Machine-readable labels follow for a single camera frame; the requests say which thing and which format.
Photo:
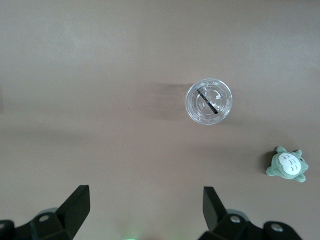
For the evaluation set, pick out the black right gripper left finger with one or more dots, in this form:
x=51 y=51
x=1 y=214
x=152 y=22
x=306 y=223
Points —
x=62 y=220

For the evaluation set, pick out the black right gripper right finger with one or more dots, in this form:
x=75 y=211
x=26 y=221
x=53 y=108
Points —
x=220 y=225

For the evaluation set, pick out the grey-green Totoro plush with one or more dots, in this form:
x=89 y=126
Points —
x=287 y=165

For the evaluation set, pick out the clear plastic cup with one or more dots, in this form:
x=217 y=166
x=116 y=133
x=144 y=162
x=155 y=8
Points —
x=220 y=110

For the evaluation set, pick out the black drinking straw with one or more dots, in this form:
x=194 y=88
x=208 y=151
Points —
x=207 y=101

